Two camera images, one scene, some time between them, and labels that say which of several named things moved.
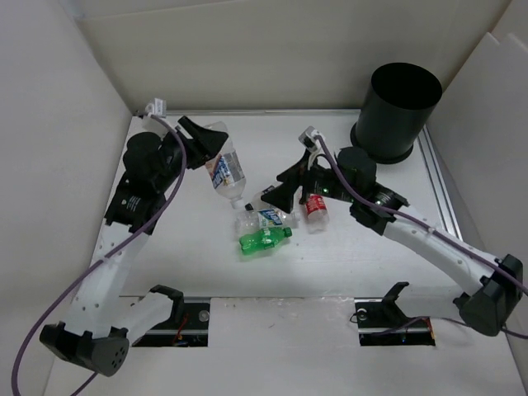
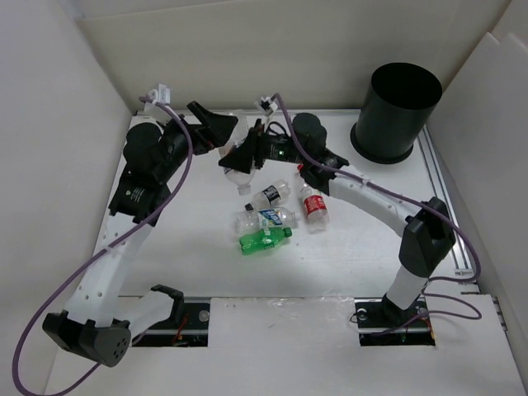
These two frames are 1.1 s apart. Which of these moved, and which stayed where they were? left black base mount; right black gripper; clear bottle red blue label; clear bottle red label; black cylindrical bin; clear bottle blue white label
Moved: right black gripper; clear bottle red blue label
Stayed: black cylindrical bin; left black base mount; clear bottle red label; clear bottle blue white label
